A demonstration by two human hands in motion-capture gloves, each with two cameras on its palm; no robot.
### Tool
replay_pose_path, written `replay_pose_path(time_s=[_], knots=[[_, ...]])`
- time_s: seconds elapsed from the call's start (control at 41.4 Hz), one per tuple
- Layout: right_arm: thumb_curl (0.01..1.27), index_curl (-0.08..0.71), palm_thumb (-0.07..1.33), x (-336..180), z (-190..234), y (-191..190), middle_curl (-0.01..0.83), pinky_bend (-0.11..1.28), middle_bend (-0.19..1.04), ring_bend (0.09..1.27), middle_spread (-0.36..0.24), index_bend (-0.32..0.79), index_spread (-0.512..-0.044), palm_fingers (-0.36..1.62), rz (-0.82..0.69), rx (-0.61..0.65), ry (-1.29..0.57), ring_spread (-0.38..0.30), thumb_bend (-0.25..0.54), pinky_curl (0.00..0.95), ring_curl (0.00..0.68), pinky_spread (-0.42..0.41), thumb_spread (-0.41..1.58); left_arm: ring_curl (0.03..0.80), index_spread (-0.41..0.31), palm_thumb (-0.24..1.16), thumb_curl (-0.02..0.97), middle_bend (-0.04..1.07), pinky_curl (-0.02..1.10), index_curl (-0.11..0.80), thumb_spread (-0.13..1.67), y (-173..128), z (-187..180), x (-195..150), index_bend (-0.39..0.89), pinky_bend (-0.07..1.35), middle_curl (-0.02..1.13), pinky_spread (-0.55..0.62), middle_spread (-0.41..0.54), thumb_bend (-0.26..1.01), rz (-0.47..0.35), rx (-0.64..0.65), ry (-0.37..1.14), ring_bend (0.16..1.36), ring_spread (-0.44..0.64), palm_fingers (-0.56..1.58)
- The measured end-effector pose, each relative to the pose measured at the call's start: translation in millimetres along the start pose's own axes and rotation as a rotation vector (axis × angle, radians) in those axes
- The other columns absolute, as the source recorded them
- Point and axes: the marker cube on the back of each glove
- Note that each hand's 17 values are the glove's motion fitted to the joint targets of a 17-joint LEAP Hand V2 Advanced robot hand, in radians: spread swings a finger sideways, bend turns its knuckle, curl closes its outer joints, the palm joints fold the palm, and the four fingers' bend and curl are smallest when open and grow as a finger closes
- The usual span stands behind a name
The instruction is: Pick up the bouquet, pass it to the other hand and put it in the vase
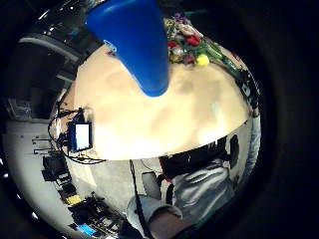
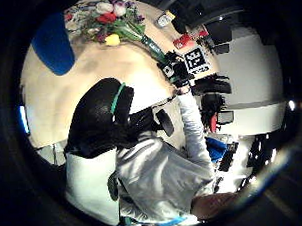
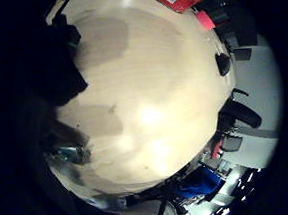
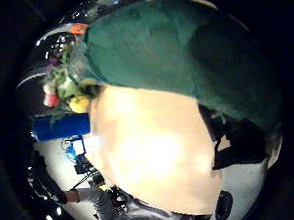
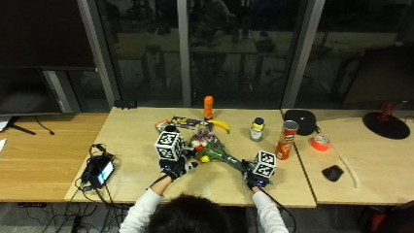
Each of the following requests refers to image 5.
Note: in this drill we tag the black round lamp base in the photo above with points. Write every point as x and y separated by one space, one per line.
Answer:
386 124

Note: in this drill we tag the black computer mouse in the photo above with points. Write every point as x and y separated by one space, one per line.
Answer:
333 173

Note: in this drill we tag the artificial flower bouquet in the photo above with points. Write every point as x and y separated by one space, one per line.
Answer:
210 147

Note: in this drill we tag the person's left hand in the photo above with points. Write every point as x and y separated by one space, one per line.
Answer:
176 165

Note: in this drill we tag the person's right hand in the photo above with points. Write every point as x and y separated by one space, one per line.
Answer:
254 179

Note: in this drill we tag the red object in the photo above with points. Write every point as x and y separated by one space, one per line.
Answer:
162 124

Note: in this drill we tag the left glove marker cube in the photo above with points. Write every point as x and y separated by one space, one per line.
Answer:
168 145

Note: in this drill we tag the red chip can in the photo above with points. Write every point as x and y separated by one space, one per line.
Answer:
286 139

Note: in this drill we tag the orange tape roll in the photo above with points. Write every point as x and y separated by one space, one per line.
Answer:
321 142

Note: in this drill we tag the white bottle with blue cap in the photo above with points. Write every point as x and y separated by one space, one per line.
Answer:
257 129

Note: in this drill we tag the dark blue snack box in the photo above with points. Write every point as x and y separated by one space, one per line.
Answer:
188 122

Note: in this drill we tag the black clamp mount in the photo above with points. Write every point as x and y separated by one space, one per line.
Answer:
125 104

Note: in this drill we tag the right glove marker cube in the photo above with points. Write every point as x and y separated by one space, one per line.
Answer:
264 164

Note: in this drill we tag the glove marker cube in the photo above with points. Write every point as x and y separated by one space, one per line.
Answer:
168 145
264 164

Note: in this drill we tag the yellow banana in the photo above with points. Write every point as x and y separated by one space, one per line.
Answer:
220 124

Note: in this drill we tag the black monitor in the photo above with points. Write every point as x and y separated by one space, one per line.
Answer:
25 90

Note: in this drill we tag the black pouch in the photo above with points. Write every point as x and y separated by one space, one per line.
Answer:
301 121

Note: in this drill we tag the the person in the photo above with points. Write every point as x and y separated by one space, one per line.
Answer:
189 210

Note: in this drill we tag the orange bottle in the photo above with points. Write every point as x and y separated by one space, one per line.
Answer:
208 107

